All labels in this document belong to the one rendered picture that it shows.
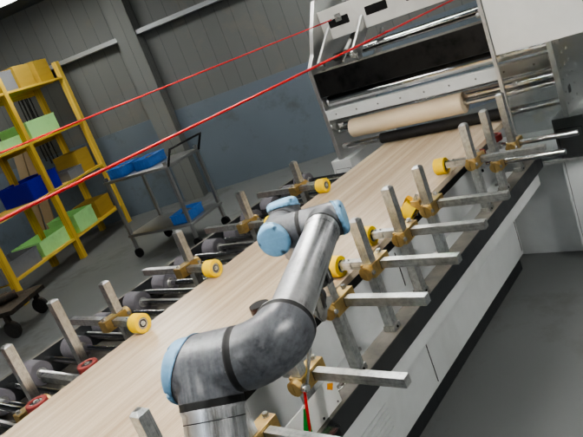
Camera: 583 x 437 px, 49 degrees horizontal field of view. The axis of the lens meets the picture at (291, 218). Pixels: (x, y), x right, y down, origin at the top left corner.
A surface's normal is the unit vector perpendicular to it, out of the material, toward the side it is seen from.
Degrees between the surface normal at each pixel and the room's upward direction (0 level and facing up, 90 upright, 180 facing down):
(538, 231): 90
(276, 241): 90
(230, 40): 90
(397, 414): 90
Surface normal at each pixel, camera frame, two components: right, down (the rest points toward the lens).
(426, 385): 0.76, -0.10
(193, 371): -0.36, -0.18
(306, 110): -0.18, 0.35
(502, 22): -0.56, 0.43
